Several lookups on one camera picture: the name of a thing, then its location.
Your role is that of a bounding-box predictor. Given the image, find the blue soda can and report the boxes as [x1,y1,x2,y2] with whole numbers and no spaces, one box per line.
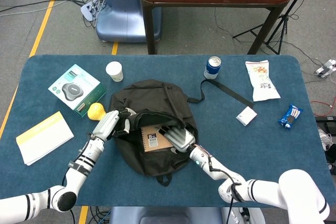
[204,56,222,80]

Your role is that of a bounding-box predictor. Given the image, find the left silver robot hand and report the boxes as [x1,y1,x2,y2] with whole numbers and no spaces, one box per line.
[91,106,137,142]

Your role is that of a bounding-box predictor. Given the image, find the blue table mat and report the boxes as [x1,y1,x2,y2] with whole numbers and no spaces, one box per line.
[0,55,332,208]

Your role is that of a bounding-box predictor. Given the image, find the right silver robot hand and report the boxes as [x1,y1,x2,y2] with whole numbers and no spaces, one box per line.
[156,125,197,153]

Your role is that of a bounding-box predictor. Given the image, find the black flat device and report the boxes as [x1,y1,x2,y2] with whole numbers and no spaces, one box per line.
[314,115,336,130]

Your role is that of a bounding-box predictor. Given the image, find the black tripod stand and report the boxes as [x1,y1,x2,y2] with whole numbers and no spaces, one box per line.
[232,0,318,56]

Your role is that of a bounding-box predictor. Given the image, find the white snack bag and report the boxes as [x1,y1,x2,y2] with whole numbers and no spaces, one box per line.
[245,60,281,102]

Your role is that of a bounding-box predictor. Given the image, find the black backpack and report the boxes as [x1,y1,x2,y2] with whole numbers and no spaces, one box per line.
[108,79,255,187]

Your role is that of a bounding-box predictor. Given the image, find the small white box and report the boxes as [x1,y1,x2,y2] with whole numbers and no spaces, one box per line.
[235,106,258,126]

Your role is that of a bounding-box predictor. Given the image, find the blue cookie pack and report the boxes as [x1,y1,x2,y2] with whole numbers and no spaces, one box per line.
[278,103,303,129]

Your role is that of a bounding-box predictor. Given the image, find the yellow pear toy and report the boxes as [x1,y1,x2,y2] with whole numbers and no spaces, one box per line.
[87,102,107,121]

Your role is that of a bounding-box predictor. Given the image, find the yellow white booklet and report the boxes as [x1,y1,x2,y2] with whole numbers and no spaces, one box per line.
[16,111,75,166]

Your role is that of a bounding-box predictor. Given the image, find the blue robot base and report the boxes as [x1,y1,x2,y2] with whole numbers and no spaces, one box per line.
[96,0,162,43]

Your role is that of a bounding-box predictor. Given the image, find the speakerphone product box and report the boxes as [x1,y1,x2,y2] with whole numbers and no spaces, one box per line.
[48,63,107,118]

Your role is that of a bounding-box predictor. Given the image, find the grey blue robot torso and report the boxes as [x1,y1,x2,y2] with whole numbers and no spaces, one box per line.
[109,206,266,224]

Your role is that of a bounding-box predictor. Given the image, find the brown spiral notebook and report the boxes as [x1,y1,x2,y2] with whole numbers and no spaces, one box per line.
[140,123,174,153]

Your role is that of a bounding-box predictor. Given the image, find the white paper cup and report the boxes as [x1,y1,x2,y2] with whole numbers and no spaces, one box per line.
[105,61,124,82]

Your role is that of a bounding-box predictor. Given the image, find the white power strip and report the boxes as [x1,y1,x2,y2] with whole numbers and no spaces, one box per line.
[314,60,336,78]
[80,1,100,22]

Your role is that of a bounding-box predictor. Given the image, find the red cable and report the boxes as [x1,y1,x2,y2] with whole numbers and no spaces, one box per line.
[311,100,336,117]

